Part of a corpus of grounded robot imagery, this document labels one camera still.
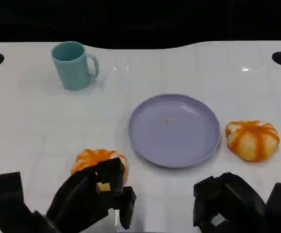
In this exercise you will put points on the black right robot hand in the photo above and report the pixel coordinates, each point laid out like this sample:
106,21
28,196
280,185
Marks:
230,199

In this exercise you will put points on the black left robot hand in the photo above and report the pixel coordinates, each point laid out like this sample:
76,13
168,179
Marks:
77,194

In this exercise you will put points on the orange and white bread roll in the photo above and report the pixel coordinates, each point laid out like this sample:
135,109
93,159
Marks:
252,140
94,155

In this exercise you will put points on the lilac plate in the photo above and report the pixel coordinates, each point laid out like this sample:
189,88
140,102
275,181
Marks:
174,140

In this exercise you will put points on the small orange crumb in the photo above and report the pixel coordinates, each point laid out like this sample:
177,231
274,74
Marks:
169,120

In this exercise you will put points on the pale green mug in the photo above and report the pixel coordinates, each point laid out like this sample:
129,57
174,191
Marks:
70,72

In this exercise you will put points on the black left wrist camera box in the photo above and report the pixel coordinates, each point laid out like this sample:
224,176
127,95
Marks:
9,194

